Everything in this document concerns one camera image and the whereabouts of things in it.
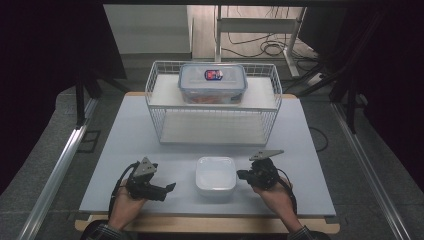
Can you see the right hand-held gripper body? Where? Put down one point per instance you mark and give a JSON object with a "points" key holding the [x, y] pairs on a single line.
{"points": [[265, 173]]}

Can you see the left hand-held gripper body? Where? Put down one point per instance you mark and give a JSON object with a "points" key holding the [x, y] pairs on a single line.
{"points": [[143, 180]]}

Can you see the white square bowl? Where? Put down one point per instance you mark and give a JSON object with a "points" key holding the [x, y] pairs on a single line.
{"points": [[216, 176]]}

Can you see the clear plastic food container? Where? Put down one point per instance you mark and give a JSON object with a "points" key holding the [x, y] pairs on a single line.
{"points": [[213, 83]]}

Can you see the person's right hand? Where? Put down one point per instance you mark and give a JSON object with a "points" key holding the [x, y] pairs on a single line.
{"points": [[278, 200]]}

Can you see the person's left hand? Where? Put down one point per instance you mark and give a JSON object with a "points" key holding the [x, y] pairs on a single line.
{"points": [[128, 208]]}

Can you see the black metal stand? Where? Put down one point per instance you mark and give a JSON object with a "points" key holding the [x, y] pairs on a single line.
{"points": [[350, 100], [80, 100]]}

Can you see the white cabinet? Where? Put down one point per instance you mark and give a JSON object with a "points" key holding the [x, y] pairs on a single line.
{"points": [[146, 28]]}

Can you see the black curtain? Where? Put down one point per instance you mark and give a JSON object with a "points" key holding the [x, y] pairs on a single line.
{"points": [[393, 66], [33, 66]]}

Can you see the aluminium rail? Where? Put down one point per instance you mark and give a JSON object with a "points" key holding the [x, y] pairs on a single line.
{"points": [[56, 170], [366, 166]]}

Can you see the white metal desk frame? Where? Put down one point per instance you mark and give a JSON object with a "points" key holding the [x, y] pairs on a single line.
{"points": [[256, 25]]}

